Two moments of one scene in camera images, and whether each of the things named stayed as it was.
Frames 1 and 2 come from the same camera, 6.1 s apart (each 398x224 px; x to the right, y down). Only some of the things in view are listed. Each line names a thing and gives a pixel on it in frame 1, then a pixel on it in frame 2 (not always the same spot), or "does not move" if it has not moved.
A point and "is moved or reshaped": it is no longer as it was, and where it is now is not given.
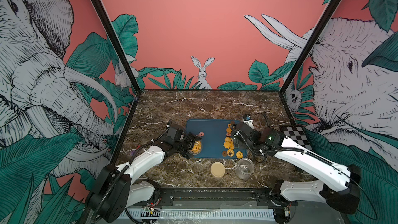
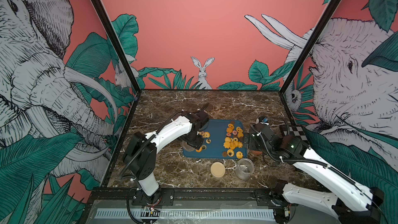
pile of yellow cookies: (229, 144) does not move
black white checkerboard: (298, 134) does not move
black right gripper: (238, 144) to (250, 145)
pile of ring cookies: (197, 144) is moved or reshaped
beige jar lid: (217, 169) does not move
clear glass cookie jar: (244, 168) does not move
